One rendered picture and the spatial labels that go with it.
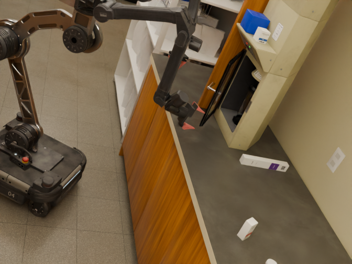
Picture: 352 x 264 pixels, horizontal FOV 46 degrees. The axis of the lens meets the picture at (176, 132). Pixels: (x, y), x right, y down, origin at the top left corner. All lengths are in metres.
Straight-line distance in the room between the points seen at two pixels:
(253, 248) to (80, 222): 1.40
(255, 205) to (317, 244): 0.31
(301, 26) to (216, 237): 1.02
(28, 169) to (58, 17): 0.95
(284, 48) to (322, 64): 0.48
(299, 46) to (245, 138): 0.56
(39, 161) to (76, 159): 0.26
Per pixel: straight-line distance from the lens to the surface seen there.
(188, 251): 1.94
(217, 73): 2.44
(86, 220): 2.87
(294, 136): 2.55
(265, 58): 2.05
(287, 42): 2.06
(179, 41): 1.81
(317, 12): 2.06
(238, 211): 1.90
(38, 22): 2.55
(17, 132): 2.75
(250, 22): 2.17
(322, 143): 2.35
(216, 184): 1.97
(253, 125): 2.25
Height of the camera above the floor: 2.06
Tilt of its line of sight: 31 degrees down
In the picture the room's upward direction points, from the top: 24 degrees clockwise
